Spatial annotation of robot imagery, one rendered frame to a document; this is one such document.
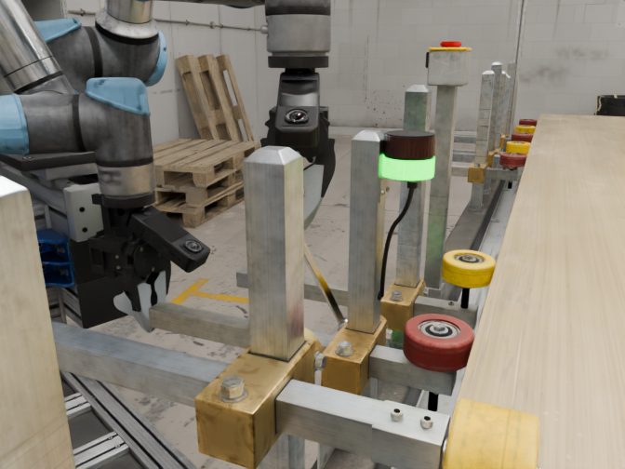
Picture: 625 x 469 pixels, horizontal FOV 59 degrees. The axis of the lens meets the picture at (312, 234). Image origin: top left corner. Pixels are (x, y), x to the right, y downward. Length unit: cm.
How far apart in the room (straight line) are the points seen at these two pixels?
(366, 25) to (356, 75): 71
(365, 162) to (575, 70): 782
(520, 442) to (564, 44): 808
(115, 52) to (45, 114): 40
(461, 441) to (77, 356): 34
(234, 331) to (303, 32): 39
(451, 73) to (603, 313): 54
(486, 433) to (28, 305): 29
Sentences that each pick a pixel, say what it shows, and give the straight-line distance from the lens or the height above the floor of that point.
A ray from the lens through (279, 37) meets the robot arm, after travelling 64.
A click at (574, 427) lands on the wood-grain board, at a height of 90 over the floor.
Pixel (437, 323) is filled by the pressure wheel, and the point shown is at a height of 91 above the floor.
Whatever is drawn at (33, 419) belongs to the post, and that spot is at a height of 107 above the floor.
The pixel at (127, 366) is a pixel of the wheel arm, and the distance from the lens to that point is 51.
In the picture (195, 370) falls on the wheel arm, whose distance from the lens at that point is 48.
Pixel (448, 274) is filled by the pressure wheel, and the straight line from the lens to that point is 87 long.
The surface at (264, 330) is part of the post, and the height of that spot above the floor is 99.
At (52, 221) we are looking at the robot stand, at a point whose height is 92.
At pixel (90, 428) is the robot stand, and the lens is 175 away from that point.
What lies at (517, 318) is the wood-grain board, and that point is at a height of 90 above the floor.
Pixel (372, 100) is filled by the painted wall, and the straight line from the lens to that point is 851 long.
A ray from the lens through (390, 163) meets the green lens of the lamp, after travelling 63.
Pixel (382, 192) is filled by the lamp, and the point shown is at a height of 106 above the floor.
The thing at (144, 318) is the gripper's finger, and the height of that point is 85.
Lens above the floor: 121
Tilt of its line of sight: 18 degrees down
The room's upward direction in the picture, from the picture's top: straight up
